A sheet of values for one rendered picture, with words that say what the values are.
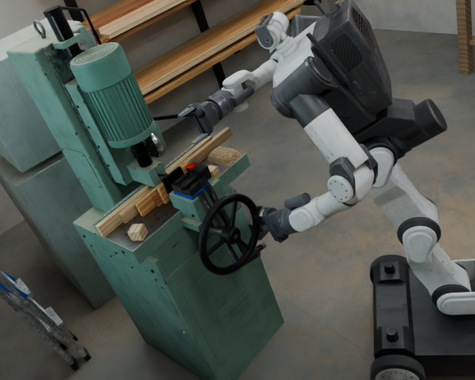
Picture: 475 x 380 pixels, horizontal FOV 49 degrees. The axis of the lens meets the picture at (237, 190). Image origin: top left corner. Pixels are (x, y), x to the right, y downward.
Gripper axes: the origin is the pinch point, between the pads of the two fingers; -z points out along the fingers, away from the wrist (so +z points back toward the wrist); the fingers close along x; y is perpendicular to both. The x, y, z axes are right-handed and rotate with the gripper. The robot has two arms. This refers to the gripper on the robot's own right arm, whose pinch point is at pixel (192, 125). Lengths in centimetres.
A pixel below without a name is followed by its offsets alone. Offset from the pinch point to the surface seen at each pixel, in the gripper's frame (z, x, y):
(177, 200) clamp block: -18.0, 19.4, 2.8
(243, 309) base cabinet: -10, 84, 15
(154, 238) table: -32.0, 25.3, 4.5
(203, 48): 158, 16, 183
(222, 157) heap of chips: 10.7, 20.0, 8.6
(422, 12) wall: 330, 77, 100
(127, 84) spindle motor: -12.3, -22.7, 3.9
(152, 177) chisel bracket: -16.6, 10.9, 13.5
